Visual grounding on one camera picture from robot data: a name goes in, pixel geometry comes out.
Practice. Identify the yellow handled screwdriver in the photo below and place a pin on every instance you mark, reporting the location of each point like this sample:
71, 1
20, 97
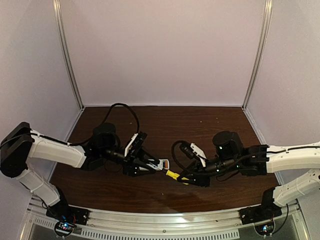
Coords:
176, 176

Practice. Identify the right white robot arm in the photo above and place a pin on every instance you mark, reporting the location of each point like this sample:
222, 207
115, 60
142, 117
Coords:
257, 160

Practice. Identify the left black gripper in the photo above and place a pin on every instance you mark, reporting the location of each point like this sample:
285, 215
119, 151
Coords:
130, 163

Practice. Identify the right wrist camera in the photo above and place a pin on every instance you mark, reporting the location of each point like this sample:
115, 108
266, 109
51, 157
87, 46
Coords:
192, 151

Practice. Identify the front aluminium table rail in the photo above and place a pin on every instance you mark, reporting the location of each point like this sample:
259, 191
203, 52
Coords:
208, 225

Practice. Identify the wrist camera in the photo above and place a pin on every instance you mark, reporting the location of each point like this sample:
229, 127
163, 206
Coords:
135, 144
192, 151

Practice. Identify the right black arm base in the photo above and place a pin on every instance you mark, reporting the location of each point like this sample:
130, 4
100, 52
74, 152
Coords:
262, 218

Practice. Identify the white remote control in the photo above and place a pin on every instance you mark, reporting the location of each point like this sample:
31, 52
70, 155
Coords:
160, 164

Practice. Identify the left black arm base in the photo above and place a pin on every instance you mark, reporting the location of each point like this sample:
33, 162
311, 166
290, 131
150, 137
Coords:
68, 218

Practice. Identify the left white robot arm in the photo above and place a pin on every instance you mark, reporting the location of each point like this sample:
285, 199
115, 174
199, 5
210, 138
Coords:
104, 145

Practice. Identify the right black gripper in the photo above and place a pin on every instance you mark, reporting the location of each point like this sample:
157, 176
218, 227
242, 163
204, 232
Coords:
200, 175

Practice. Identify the aluminium frame post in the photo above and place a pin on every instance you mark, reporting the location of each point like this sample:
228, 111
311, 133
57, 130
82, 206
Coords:
264, 32
65, 52

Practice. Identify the left aluminium frame post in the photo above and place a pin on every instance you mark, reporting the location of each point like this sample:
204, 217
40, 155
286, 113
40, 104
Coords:
65, 52

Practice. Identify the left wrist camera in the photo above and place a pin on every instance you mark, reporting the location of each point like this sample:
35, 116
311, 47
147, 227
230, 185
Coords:
135, 144

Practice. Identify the right aluminium frame post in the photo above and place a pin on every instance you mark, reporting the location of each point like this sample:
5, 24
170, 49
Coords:
264, 32

